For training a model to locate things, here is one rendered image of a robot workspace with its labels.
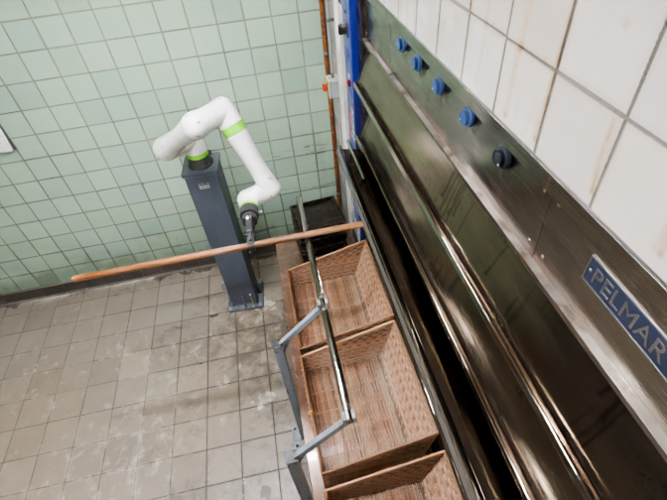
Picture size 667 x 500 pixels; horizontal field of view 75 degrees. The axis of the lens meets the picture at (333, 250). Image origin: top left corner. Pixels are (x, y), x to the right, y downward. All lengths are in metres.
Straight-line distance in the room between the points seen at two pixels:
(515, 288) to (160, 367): 2.66
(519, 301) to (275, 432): 2.07
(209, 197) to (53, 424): 1.73
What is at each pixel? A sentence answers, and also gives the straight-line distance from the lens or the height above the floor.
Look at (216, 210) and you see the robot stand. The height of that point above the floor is 0.92.
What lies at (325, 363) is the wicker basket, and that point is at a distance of 2.23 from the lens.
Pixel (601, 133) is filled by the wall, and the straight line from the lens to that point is 0.69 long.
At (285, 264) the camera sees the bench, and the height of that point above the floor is 0.58.
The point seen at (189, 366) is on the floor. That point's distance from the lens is 3.19.
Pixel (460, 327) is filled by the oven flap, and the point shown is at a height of 1.49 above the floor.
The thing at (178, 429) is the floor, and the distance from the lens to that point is 2.99.
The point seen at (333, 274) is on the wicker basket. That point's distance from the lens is 2.60.
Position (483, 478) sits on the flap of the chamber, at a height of 1.42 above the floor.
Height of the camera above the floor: 2.53
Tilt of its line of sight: 44 degrees down
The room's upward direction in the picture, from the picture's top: 6 degrees counter-clockwise
